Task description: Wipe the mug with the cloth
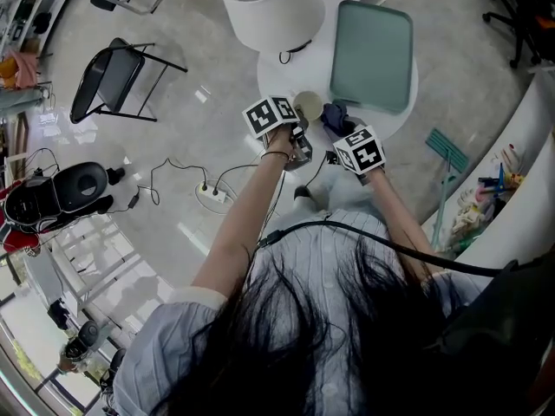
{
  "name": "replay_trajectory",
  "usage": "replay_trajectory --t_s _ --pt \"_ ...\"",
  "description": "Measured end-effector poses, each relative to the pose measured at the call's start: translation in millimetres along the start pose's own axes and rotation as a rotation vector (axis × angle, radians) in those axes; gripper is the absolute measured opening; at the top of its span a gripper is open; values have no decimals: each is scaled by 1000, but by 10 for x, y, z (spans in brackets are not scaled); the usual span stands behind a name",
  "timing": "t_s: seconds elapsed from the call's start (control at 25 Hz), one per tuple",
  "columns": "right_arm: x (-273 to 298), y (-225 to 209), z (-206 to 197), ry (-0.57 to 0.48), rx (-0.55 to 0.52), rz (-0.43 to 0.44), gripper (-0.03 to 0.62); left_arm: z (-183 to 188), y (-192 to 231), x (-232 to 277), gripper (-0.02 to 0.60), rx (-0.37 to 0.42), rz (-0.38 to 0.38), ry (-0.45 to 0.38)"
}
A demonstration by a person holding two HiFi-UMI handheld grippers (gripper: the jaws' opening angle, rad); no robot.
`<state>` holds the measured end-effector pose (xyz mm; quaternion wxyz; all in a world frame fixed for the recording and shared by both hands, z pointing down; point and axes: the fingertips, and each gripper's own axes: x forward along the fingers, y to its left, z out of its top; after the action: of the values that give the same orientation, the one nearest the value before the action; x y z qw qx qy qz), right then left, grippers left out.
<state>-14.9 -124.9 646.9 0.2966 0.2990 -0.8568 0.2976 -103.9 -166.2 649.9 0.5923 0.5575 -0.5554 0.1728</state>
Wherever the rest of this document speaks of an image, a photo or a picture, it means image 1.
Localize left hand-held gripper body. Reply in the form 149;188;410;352
241;94;314;172

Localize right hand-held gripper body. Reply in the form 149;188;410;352
322;117;388;185

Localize cream mug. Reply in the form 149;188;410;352
291;89;325;122

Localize dark blue cloth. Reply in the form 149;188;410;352
319;100;357;138

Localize person's right forearm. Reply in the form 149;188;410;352
369;166;443;285

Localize person's left forearm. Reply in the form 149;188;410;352
190;126;296;299

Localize pink cloth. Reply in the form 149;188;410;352
8;49;41;89

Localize person's light trouser legs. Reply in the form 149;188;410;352
291;167;375;221

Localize white power strip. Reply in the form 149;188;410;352
199;180;228;204

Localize green plastic tray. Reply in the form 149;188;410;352
328;0;415;116

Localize white lamp shade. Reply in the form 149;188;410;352
217;0;327;55

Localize pile of colourful small items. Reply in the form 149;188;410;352
446;143;528;250

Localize white curved shelf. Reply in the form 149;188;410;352
421;64;555;272

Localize black folding chair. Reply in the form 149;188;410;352
69;36;189;126

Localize person's light striped shirt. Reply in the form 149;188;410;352
111;208;491;416

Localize black office chair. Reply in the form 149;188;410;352
481;0;555;70

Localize black helmet-shaped device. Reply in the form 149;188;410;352
3;160;127;235

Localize red bag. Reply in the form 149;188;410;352
0;179;42;255

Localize black lamp cable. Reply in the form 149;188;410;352
277;39;314;66

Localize black headset cable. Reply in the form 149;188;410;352
256;219;521;278

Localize black power cable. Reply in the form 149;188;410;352
101;157;261;214

